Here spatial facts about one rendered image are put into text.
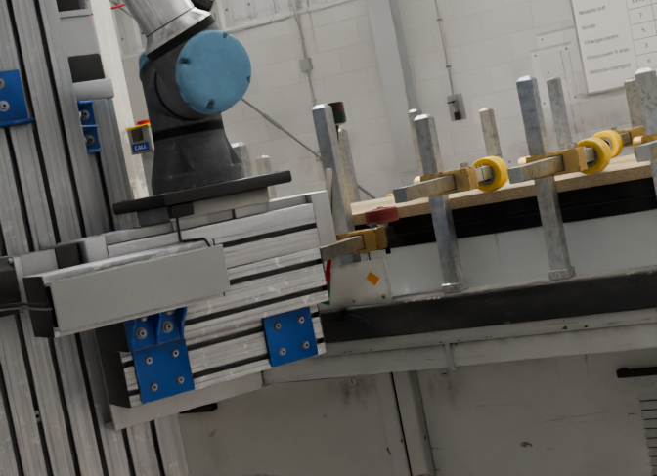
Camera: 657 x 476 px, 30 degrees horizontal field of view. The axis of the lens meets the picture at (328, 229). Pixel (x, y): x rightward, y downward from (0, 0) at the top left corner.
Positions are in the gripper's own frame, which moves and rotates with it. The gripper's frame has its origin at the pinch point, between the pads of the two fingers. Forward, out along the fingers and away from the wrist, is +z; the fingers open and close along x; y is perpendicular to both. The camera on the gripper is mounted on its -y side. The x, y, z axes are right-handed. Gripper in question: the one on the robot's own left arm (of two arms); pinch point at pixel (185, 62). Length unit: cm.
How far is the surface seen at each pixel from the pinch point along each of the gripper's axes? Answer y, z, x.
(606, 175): -76, 43, 44
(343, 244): -23, 47, 14
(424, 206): -53, 43, 5
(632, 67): -587, 0, -457
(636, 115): -145, 32, -14
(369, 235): -32, 46, 11
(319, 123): -28.6, 18.6, 3.5
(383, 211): -41, 42, 4
